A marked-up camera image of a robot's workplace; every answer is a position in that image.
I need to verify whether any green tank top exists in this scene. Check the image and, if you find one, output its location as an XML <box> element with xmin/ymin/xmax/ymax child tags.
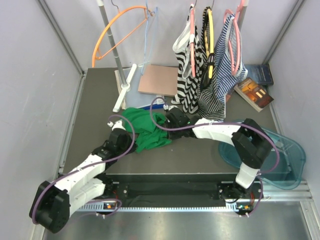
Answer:
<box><xmin>122</xmin><ymin>107</ymin><xmax>172</xmax><ymax>153</ymax></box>

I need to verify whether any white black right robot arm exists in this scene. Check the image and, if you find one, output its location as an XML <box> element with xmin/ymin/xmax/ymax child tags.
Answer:
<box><xmin>165</xmin><ymin>107</ymin><xmax>275</xmax><ymax>198</ymax></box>

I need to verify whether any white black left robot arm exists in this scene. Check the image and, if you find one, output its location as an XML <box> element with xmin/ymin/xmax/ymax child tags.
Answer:
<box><xmin>29</xmin><ymin>128</ymin><xmax>136</xmax><ymax>234</ymax></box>

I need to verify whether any wide black white striped top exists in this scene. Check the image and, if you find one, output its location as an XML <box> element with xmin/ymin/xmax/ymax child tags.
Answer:
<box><xmin>172</xmin><ymin>22</ymin><xmax>206</xmax><ymax>114</ymax></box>

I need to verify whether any thin black white striped top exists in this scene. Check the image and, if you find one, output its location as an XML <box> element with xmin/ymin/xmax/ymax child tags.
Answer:
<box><xmin>197</xmin><ymin>46</ymin><xmax>226</xmax><ymax>122</ymax></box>

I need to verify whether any blue white striped tank top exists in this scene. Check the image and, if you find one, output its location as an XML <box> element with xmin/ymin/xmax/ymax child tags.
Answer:
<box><xmin>215</xmin><ymin>14</ymin><xmax>248</xmax><ymax>102</ymax></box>

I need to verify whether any yellow black hanger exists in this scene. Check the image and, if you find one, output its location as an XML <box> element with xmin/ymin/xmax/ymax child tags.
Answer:
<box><xmin>201</xmin><ymin>6</ymin><xmax>215</xmax><ymax>88</ymax></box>

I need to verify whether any orange plastic hanger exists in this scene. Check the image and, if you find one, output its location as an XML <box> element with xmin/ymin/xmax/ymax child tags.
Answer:
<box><xmin>91</xmin><ymin>3</ymin><xmax>156</xmax><ymax>68</ymax></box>

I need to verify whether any pink hanger left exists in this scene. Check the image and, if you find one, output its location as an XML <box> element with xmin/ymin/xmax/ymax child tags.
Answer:
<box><xmin>189</xmin><ymin>2</ymin><xmax>197</xmax><ymax>77</ymax></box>

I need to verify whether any pink hanger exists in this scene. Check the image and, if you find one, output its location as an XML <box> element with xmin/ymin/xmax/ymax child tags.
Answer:
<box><xmin>189</xmin><ymin>2</ymin><xmax>197</xmax><ymax>77</ymax></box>
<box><xmin>227</xmin><ymin>0</ymin><xmax>246</xmax><ymax>76</ymax></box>

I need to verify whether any pink hanger right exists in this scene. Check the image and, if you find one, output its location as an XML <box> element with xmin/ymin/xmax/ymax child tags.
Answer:
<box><xmin>227</xmin><ymin>0</ymin><xmax>246</xmax><ymax>76</ymax></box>

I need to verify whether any white rack base foot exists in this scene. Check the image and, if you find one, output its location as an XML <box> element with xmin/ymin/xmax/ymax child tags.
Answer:
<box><xmin>112</xmin><ymin>63</ymin><xmax>137</xmax><ymax>113</ymax></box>

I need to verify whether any pink brown notebook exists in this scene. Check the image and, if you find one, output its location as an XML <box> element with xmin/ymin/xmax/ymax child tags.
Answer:
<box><xmin>138</xmin><ymin>64</ymin><xmax>178</xmax><ymax>97</ymax></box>

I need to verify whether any blue white folder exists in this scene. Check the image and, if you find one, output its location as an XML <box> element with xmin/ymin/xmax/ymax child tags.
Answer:
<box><xmin>121</xmin><ymin>65</ymin><xmax>159</xmax><ymax>110</ymax></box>

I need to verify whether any orange cover book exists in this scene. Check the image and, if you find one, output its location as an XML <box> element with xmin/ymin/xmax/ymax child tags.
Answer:
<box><xmin>234</xmin><ymin>77</ymin><xmax>274</xmax><ymax>112</ymax></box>

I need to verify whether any dark blue book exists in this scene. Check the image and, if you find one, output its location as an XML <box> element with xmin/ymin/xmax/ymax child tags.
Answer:
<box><xmin>245</xmin><ymin>64</ymin><xmax>274</xmax><ymax>86</ymax></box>

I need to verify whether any teal transparent plastic basket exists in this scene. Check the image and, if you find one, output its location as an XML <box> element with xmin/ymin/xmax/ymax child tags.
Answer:
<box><xmin>218</xmin><ymin>119</ymin><xmax>306</xmax><ymax>190</ymax></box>

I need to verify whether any grey rack pole right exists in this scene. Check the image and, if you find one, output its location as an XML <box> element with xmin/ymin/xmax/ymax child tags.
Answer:
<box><xmin>237</xmin><ymin>0</ymin><xmax>249</xmax><ymax>31</ymax></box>

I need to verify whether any grey rack pole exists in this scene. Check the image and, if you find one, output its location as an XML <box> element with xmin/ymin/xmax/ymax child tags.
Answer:
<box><xmin>237</xmin><ymin>0</ymin><xmax>249</xmax><ymax>31</ymax></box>
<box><xmin>96</xmin><ymin>0</ymin><xmax>126</xmax><ymax>84</ymax></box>

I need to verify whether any grey rack pole left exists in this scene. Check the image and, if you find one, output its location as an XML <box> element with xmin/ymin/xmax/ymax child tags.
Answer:
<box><xmin>96</xmin><ymin>0</ymin><xmax>126</xmax><ymax>84</ymax></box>

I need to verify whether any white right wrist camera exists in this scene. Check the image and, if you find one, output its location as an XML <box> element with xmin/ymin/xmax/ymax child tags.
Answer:
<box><xmin>163</xmin><ymin>104</ymin><xmax>178</xmax><ymax>113</ymax></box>

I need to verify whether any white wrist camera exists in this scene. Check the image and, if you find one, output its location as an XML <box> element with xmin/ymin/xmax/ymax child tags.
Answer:
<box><xmin>163</xmin><ymin>104</ymin><xmax>178</xmax><ymax>113</ymax></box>
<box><xmin>107</xmin><ymin>120</ymin><xmax>126</xmax><ymax>131</ymax></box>

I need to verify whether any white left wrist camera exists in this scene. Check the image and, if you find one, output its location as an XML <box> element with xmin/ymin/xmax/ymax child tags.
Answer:
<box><xmin>107</xmin><ymin>120</ymin><xmax>126</xmax><ymax>131</ymax></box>

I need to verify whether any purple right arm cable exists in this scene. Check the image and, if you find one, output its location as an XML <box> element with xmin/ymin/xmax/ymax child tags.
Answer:
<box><xmin>149</xmin><ymin>96</ymin><xmax>281</xmax><ymax>181</ymax></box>

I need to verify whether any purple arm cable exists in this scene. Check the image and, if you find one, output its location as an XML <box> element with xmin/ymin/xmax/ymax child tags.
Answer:
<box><xmin>32</xmin><ymin>114</ymin><xmax>136</xmax><ymax>225</ymax></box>
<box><xmin>149</xmin><ymin>96</ymin><xmax>281</xmax><ymax>181</ymax></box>

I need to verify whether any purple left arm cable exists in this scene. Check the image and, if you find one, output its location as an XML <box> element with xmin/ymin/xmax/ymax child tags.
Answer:
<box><xmin>32</xmin><ymin>114</ymin><xmax>136</xmax><ymax>225</ymax></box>

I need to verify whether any light blue wire hanger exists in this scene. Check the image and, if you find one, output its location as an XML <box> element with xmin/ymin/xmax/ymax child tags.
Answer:
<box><xmin>140</xmin><ymin>6</ymin><xmax>159</xmax><ymax>76</ymax></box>

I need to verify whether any grey slotted cable duct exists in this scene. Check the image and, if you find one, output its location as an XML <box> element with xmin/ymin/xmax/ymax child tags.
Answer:
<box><xmin>77</xmin><ymin>201</ymin><xmax>239</xmax><ymax>213</ymax></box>

